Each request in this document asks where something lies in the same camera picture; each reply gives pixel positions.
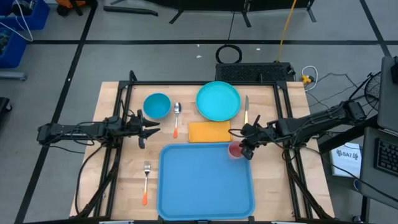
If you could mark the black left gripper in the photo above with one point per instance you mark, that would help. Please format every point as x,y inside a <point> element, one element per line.
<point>133,127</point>

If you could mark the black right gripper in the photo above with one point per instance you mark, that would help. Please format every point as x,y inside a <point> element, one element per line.
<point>261,133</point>

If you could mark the pink cup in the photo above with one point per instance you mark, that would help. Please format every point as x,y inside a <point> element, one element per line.
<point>234,151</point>

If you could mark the blue bowl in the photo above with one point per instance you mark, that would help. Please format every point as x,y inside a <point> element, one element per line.
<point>157,105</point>

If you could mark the yellow cloth napkin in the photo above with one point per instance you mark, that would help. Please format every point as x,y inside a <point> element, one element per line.
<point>208,132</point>

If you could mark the teal plate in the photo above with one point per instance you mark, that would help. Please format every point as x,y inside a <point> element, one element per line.
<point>217,101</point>

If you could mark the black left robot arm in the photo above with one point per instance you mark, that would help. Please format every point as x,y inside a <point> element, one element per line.
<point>62,130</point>

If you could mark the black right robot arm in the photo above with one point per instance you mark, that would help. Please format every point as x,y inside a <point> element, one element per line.
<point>311,121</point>

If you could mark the blue plastic tray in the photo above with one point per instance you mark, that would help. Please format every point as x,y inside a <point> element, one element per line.
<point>202,186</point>

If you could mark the black perforated computer case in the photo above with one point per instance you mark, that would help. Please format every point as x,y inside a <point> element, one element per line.
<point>252,72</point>

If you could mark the yellow plug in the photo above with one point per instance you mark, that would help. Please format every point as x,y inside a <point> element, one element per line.
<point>306,79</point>

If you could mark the black cart leg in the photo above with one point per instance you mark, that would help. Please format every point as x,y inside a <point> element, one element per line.
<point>348,135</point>

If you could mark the white printed paper sheet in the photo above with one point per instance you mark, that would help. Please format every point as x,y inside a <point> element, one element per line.
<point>346,158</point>

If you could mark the black floor bar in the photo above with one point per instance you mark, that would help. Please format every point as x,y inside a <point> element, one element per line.
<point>130,10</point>

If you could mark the gray cart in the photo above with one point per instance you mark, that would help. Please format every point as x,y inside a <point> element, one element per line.
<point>370,174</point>

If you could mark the black curtain on stand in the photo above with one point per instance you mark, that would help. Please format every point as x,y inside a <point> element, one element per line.
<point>217,3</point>

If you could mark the black chair base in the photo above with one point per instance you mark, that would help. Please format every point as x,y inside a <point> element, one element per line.
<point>4,109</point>

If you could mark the orange black shop vacuum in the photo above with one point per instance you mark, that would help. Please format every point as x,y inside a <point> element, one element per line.
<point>74,3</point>

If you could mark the gray floor bar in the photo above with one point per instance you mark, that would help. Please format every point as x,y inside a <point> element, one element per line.
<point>12,76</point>

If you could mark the gray laptop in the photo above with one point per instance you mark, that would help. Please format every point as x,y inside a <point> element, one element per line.
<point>388,99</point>

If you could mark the blue plastic storage bin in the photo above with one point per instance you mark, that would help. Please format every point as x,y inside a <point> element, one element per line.
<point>37,18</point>
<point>15,53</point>

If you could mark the black aluminium frame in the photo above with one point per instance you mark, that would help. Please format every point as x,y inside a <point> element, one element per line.
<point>202,83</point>

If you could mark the white frame plate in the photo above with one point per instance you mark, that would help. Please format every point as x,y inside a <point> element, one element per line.
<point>116,222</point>
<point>289,222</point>

